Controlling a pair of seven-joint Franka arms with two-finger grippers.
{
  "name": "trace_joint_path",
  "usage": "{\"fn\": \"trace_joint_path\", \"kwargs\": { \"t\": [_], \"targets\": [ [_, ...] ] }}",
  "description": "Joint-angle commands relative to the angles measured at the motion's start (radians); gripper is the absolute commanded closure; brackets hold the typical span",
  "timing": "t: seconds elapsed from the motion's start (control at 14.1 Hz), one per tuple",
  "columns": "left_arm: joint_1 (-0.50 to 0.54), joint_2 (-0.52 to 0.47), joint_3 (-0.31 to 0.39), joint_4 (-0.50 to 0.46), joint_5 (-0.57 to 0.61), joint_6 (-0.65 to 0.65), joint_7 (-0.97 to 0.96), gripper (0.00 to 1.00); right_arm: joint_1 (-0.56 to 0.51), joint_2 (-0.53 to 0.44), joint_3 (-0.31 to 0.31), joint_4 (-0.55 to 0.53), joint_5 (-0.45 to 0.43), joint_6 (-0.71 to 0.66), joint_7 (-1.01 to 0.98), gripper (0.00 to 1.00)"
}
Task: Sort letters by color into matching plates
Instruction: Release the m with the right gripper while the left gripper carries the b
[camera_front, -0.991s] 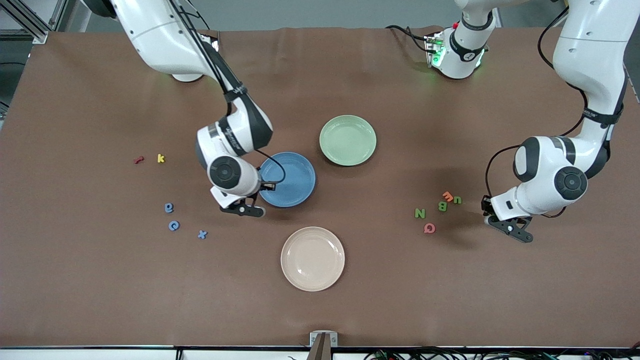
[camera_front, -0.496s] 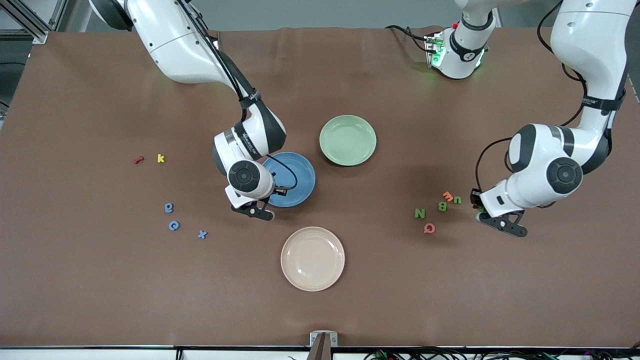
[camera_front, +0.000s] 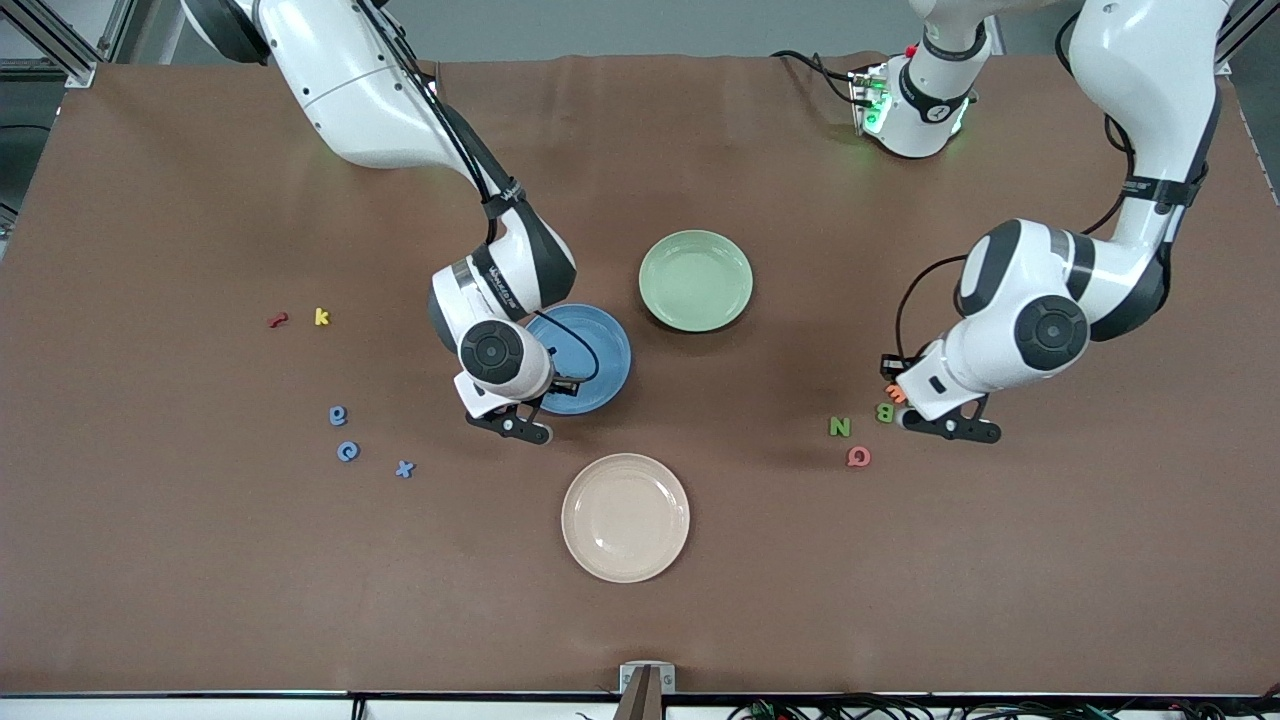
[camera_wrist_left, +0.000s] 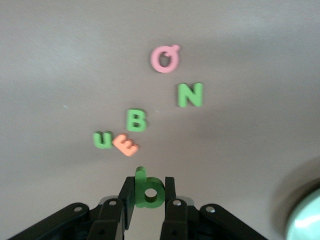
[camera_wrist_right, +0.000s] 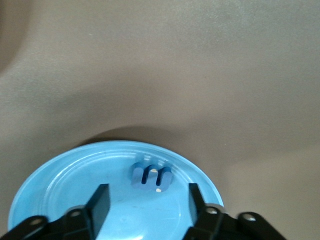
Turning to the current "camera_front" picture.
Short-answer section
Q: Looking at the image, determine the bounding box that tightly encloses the blue plate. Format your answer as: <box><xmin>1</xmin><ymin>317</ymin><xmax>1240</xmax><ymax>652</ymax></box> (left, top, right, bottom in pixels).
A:
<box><xmin>525</xmin><ymin>303</ymin><xmax>633</xmax><ymax>417</ymax></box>

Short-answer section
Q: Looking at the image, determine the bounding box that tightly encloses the beige plate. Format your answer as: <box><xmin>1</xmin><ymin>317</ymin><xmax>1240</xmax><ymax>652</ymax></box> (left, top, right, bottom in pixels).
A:
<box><xmin>560</xmin><ymin>452</ymin><xmax>692</xmax><ymax>585</ymax></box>

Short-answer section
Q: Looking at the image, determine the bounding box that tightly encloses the green plate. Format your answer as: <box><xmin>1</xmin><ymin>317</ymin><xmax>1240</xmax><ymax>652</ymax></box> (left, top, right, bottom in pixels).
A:
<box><xmin>638</xmin><ymin>229</ymin><xmax>755</xmax><ymax>334</ymax></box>

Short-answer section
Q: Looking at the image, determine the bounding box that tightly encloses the brown table cover sheet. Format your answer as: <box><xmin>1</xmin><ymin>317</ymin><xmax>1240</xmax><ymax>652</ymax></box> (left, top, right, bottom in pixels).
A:
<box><xmin>0</xmin><ymin>52</ymin><xmax>1280</xmax><ymax>696</ymax></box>

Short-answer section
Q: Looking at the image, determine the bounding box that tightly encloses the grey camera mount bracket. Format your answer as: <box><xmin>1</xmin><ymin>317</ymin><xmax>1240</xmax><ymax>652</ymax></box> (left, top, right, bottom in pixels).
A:
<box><xmin>615</xmin><ymin>662</ymin><xmax>677</xmax><ymax>720</ymax></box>

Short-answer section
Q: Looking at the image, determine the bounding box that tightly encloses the black left arm base cable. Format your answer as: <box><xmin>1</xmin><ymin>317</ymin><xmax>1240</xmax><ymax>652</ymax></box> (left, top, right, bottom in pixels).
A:
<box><xmin>770</xmin><ymin>48</ymin><xmax>873</xmax><ymax>107</ymax></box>

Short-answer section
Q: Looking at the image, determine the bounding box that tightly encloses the white table edge rail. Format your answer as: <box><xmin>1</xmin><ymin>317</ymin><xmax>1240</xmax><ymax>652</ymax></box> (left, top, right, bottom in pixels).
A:
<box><xmin>0</xmin><ymin>695</ymin><xmax>1280</xmax><ymax>720</ymax></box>

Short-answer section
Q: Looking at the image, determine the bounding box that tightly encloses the aluminium frame profile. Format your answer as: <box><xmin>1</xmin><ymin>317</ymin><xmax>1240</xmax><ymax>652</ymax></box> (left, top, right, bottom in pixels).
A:
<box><xmin>0</xmin><ymin>0</ymin><xmax>136</xmax><ymax>86</ymax></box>
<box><xmin>1218</xmin><ymin>0</ymin><xmax>1280</xmax><ymax>73</ymax></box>

